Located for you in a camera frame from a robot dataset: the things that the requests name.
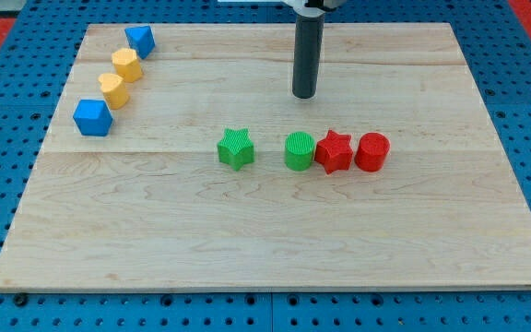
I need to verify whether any yellow heart block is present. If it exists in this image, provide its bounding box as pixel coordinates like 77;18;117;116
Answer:
98;73;130;110

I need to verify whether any red cylinder block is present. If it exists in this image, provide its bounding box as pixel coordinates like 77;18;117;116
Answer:
355;132;391;172

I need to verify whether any blue triangle block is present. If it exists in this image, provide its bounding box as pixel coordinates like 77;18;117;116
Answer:
124;26;155;59

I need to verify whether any red star block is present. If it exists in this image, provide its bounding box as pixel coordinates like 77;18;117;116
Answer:
314;129;353;174

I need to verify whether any green cylinder block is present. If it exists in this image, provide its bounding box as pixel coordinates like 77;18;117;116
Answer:
285;131;315;172

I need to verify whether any yellow hexagon block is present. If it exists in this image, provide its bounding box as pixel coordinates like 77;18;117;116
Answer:
112;48;143;83

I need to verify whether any green star block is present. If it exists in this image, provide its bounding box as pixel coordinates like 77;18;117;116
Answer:
217;128;254;171

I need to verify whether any light wooden board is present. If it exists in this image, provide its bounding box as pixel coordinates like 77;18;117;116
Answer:
0;23;531;293

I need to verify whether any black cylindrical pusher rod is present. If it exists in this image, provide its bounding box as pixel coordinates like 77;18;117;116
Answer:
292;16;325;99

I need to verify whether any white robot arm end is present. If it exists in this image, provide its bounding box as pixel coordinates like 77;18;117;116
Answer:
282;0;348;18

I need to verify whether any blue cube block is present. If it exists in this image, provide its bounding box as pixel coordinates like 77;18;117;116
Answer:
73;100;113;136

